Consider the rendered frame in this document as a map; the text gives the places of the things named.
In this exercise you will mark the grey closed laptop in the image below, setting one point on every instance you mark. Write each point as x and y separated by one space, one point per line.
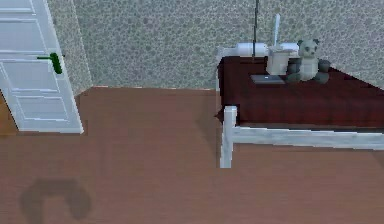
266 79

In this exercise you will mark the white pillow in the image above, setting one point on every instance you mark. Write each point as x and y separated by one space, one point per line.
288 46
248 49

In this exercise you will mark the thin black pole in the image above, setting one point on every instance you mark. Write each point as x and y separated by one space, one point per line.
255 28

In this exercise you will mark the white bed with maroon cover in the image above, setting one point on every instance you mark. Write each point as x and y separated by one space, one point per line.
300 100

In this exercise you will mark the grey panda teddy bear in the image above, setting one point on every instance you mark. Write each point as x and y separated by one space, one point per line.
308 63

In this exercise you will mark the white panelled room door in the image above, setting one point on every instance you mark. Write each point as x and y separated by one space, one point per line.
33 83

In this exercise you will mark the thin white post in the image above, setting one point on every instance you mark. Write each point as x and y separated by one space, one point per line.
276 30

